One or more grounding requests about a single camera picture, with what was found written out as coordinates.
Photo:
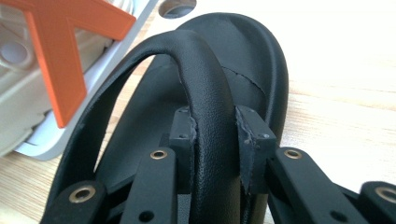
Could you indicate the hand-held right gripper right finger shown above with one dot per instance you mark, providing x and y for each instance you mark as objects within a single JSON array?
[{"x": 255, "y": 140}]

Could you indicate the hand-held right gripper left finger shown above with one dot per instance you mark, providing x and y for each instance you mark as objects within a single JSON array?
[{"x": 183, "y": 133}]

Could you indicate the white shoe rack orange posts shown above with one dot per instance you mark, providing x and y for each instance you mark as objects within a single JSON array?
[{"x": 56, "y": 62}]

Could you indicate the beige clog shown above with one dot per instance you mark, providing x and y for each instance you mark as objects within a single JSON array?
[{"x": 18, "y": 93}]

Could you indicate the black flip-flop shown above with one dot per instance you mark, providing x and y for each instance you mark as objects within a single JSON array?
[{"x": 211, "y": 77}]

